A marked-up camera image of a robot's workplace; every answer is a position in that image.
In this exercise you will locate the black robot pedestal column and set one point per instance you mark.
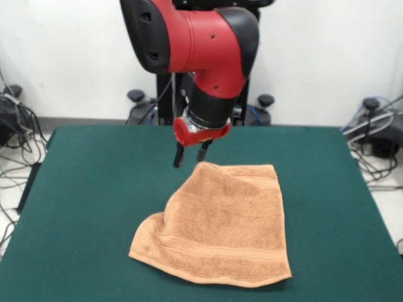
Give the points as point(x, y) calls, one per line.
point(163, 110)

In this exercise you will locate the dark green table cloth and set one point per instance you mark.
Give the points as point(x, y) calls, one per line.
point(94, 188)

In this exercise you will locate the orange terry towel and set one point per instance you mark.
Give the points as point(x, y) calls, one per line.
point(226, 226)

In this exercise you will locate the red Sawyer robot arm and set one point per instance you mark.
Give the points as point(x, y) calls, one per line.
point(204, 47)

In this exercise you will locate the black pedestal foot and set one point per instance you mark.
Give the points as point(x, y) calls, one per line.
point(266, 100)
point(136, 95)
point(9, 113)
point(382, 144)

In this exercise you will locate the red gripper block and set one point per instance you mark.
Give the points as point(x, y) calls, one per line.
point(189, 136)

